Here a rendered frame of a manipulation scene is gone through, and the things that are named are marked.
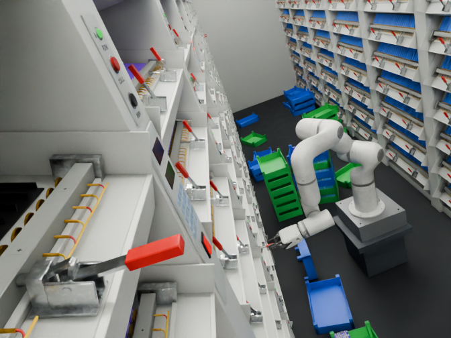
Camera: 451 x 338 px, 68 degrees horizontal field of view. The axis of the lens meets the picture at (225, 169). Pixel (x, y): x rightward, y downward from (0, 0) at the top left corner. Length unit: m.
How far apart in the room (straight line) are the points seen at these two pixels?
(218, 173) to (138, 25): 0.53
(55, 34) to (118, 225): 0.19
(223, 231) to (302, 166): 0.63
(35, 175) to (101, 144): 0.08
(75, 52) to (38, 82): 0.05
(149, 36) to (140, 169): 0.71
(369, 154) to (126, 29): 1.24
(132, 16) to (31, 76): 0.70
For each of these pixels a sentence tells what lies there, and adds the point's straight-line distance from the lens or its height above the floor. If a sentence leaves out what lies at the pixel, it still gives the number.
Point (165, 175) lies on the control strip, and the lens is 0.41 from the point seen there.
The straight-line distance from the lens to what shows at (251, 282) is 1.03.
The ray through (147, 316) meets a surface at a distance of 0.44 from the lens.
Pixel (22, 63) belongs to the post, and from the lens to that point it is 0.39.
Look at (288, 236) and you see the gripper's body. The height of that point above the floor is 0.60.
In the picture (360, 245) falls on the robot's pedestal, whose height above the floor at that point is 0.28.
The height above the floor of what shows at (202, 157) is 1.33.
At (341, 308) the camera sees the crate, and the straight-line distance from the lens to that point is 2.10.
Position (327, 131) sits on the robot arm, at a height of 1.05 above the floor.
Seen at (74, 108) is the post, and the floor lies 1.62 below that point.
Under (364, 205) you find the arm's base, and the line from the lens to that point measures 1.99.
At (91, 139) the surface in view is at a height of 1.58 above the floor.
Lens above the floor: 1.66
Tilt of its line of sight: 26 degrees down
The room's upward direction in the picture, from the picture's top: 22 degrees counter-clockwise
